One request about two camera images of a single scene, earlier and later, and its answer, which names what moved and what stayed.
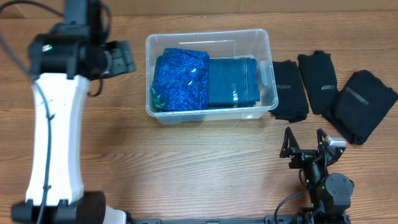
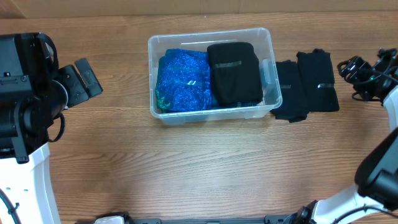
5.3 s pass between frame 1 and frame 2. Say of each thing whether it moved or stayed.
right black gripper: moved
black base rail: stayed
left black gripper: moved
